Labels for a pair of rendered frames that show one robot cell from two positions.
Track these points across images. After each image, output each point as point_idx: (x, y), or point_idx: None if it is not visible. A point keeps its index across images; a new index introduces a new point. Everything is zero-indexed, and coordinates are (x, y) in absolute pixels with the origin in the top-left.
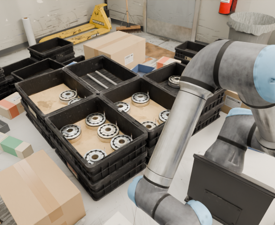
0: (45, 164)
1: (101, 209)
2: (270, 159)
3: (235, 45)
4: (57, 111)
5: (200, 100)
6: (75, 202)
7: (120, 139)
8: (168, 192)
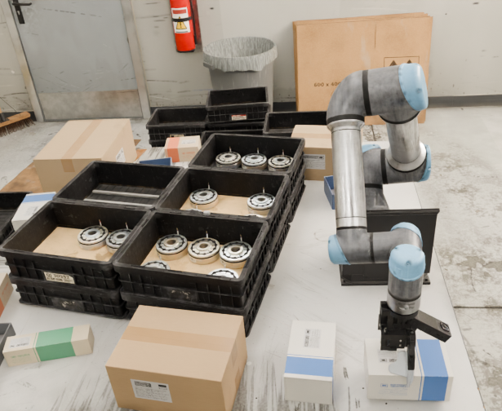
0: (166, 316)
1: (259, 342)
2: (391, 205)
3: (373, 72)
4: (120, 250)
5: (359, 133)
6: (242, 334)
7: (232, 249)
8: (317, 287)
